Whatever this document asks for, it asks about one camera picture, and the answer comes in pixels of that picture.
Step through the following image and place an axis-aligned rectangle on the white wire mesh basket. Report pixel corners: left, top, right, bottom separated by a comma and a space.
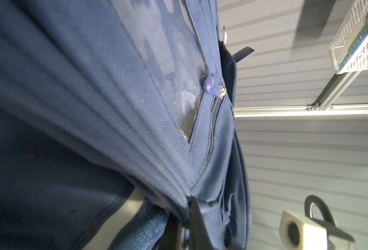
329, 0, 368, 75

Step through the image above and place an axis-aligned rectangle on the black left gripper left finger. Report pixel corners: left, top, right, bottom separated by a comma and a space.
158, 214, 182, 250

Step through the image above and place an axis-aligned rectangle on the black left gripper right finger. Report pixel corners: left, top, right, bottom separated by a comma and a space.
189, 197, 214, 250

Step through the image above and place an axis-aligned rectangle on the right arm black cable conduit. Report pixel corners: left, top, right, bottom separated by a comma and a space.
304, 195, 338, 227

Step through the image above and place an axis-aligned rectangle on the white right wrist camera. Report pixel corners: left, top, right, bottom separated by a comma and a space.
279, 210, 357, 250

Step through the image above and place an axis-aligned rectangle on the navy blue student backpack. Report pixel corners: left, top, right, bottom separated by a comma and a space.
0, 1, 252, 250

